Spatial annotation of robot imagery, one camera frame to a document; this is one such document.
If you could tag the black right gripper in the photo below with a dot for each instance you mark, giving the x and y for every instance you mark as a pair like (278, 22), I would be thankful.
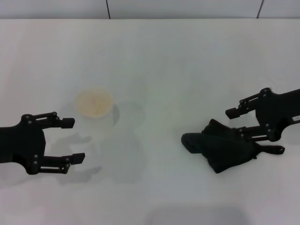
(274, 110)

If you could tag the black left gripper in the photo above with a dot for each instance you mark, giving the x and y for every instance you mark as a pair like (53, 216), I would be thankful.
(25, 143)

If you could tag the dark blue rag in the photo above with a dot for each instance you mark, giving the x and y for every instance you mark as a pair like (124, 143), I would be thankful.
(222, 150)

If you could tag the white paper cup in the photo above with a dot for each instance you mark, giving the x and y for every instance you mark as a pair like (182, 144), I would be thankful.
(93, 103)

